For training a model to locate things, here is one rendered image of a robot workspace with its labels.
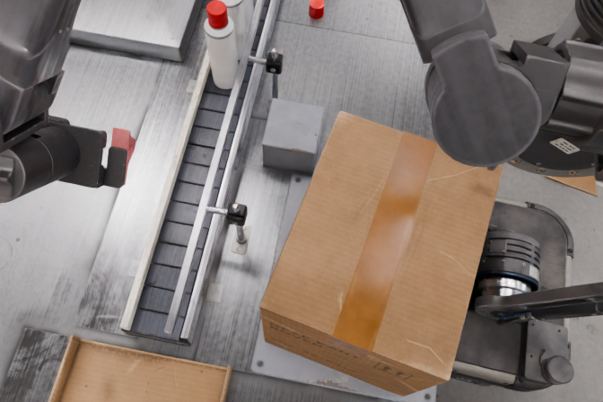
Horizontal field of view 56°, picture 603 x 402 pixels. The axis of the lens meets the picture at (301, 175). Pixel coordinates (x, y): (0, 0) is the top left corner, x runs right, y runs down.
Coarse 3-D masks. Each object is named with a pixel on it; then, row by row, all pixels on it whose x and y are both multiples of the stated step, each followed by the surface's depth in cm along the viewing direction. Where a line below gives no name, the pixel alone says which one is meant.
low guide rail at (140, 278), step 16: (208, 64) 108; (192, 96) 105; (192, 112) 104; (176, 160) 100; (176, 176) 100; (160, 208) 96; (160, 224) 95; (144, 256) 92; (144, 272) 91; (128, 304) 89; (128, 320) 88
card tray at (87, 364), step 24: (72, 336) 91; (72, 360) 92; (96, 360) 93; (120, 360) 93; (144, 360) 93; (168, 360) 93; (72, 384) 91; (96, 384) 91; (120, 384) 92; (144, 384) 92; (168, 384) 92; (192, 384) 92; (216, 384) 92
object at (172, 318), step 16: (256, 16) 108; (240, 64) 103; (240, 80) 102; (224, 128) 97; (224, 144) 97; (208, 176) 93; (208, 192) 92; (192, 240) 89; (192, 256) 88; (176, 288) 86; (176, 304) 85; (176, 320) 84
